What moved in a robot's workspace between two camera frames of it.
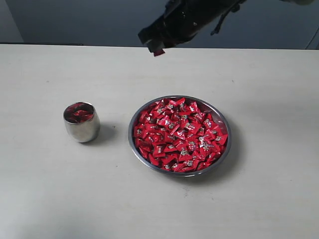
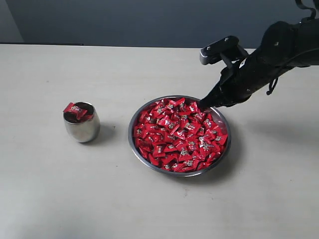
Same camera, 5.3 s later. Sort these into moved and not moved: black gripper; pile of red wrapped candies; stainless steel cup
Moved: black gripper
Not moved: pile of red wrapped candies; stainless steel cup
